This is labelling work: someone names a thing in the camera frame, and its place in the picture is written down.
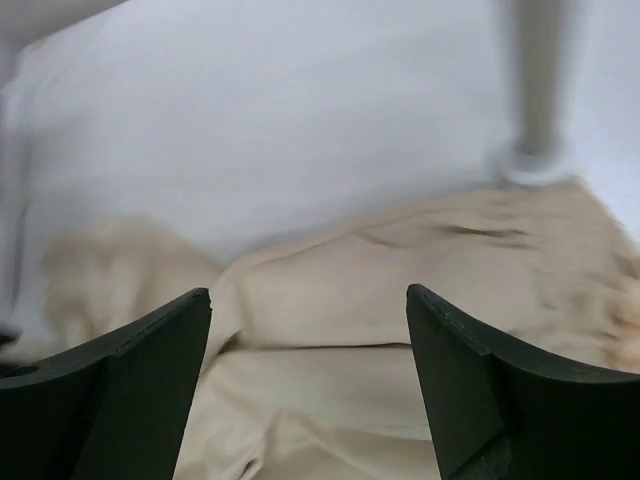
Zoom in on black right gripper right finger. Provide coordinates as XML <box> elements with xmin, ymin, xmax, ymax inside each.
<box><xmin>406</xmin><ymin>284</ymin><xmax>639</xmax><ymax>480</ymax></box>

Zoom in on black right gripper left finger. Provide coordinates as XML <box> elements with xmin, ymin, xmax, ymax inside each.
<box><xmin>1</xmin><ymin>288</ymin><xmax>211</xmax><ymax>480</ymax></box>

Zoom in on beige trousers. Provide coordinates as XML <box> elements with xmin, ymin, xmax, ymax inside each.
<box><xmin>43</xmin><ymin>181</ymin><xmax>639</xmax><ymax>479</ymax></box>

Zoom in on metal clothes rack frame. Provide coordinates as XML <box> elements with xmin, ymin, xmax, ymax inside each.
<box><xmin>490</xmin><ymin>1</ymin><xmax>591</xmax><ymax>189</ymax></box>

